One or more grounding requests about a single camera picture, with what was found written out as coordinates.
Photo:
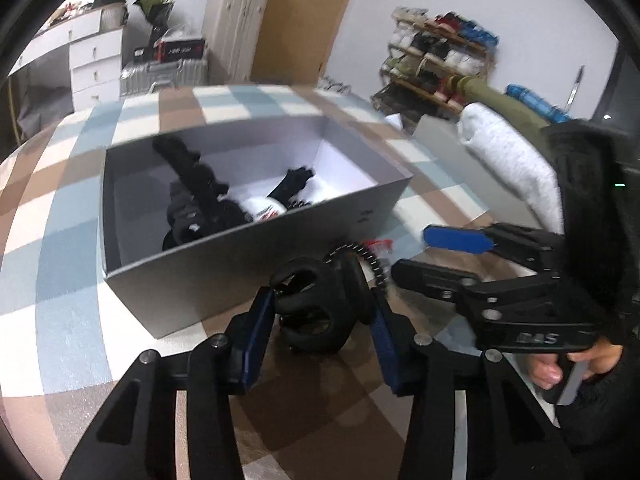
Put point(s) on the white rolled blanket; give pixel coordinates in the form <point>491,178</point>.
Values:
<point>505,155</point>

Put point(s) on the green rolled blanket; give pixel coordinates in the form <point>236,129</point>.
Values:
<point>500,100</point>

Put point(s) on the white ribbed bin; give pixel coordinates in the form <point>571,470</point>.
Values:
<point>112,16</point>

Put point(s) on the dark cloth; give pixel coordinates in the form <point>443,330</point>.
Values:
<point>40,105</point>

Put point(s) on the wooden shoe rack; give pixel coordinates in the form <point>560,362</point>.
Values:
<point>430,75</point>

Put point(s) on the rows of shoes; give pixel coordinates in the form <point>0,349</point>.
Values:
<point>435,50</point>

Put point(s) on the silver suitcase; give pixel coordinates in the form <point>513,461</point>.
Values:
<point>162,77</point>

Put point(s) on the dark wrapped bouquet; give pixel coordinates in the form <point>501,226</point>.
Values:
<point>155,15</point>

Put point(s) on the white dressing desk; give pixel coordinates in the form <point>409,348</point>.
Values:
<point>75,60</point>

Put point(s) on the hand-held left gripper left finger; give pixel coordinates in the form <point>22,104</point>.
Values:
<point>257,340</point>

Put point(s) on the wooden door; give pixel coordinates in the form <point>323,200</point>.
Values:
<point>300,20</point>

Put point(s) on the blue plaid rolled blanket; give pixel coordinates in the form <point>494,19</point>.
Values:
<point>537,102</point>

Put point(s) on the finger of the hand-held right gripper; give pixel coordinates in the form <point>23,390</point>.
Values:
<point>430,277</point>
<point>455,239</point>

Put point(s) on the white suitcase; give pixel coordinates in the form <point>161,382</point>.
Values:
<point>235,35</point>

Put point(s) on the person's right hand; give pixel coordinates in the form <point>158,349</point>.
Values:
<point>597,357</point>

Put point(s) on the red black box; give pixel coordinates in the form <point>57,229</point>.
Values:
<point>180,49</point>

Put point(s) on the grey cardboard box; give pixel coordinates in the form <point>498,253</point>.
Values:
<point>250,270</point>

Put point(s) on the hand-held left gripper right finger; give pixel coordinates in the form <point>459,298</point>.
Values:
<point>392,345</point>

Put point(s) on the person's right forearm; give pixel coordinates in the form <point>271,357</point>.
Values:
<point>605,410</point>

